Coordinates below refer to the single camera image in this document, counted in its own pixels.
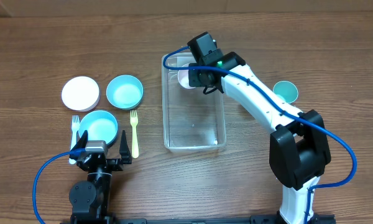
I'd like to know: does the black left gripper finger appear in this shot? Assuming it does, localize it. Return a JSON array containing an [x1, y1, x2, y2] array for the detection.
[[119, 130, 132, 164], [75, 130, 88, 152]]

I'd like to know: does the yellow plastic fork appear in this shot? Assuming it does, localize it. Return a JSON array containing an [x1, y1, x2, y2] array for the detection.
[[130, 110, 139, 159]]

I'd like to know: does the light blue plastic fork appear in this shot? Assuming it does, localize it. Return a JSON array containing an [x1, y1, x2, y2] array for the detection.
[[70, 115, 80, 149]]

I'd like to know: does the blue plastic bowl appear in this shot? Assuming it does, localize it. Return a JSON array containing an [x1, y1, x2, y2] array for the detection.
[[78, 110, 118, 146]]

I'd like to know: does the green plastic bowl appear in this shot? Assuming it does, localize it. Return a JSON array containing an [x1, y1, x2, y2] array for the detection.
[[106, 75, 144, 110]]

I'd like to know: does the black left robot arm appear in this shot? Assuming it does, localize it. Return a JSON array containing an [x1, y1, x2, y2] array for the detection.
[[69, 131, 132, 223]]

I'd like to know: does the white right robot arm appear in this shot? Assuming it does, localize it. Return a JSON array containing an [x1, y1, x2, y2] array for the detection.
[[189, 49, 331, 223]]

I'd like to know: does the clear plastic container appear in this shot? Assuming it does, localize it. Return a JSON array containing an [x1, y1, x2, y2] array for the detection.
[[162, 67, 226, 152]]

